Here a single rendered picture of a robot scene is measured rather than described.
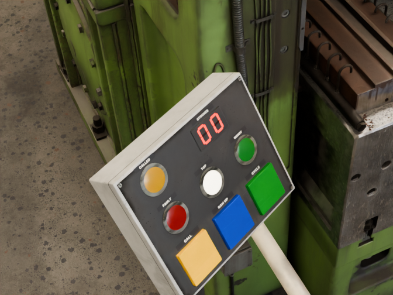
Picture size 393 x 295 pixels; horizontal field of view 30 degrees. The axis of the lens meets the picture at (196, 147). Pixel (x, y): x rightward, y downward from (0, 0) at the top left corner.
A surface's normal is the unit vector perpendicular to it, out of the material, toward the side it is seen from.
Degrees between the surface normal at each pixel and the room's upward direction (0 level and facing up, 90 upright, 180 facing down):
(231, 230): 60
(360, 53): 0
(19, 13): 0
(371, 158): 90
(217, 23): 90
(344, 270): 90
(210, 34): 90
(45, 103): 0
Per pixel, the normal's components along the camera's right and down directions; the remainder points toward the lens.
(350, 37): -0.06, -0.66
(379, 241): 0.42, 0.66
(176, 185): 0.63, 0.07
